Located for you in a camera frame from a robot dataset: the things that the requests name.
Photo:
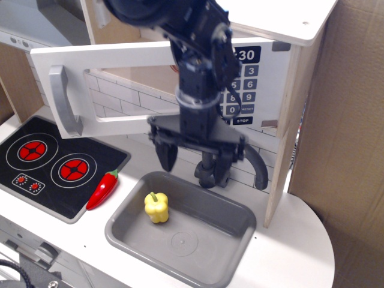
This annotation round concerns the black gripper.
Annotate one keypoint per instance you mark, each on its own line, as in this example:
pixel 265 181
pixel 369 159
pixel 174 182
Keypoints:
pixel 198 129

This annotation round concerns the white microwave door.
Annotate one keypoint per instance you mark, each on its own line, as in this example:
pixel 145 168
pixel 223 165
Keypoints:
pixel 114 88

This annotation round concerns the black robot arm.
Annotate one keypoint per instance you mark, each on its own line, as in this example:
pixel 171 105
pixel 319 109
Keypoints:
pixel 201 42

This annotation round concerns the white toy microwave cabinet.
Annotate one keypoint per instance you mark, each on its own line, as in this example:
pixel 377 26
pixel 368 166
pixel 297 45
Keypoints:
pixel 300 24

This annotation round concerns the dark grey toy faucet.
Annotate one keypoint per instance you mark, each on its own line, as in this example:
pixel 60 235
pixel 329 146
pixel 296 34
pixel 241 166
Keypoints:
pixel 261 171

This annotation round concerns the yellow toy bell pepper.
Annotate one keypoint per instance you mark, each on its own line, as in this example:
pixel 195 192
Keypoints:
pixel 156 207

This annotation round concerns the grey plastic sink basin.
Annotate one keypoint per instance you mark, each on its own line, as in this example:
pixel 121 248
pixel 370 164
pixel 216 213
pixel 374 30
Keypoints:
pixel 202 242

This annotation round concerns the red toy chili pepper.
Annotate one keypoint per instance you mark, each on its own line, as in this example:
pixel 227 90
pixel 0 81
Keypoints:
pixel 103 190

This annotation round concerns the black toy stovetop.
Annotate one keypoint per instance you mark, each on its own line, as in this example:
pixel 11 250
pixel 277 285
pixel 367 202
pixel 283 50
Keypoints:
pixel 55 175

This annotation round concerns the brown cardboard box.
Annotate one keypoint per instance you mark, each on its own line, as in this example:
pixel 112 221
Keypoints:
pixel 338 169

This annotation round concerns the grey oven knob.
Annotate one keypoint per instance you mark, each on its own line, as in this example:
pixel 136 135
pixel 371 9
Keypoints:
pixel 46 253

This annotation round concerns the grey range hood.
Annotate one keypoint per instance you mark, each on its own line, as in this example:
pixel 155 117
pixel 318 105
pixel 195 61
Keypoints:
pixel 27 25

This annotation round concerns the grey door handle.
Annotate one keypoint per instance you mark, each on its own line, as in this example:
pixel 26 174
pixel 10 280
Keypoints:
pixel 71 123

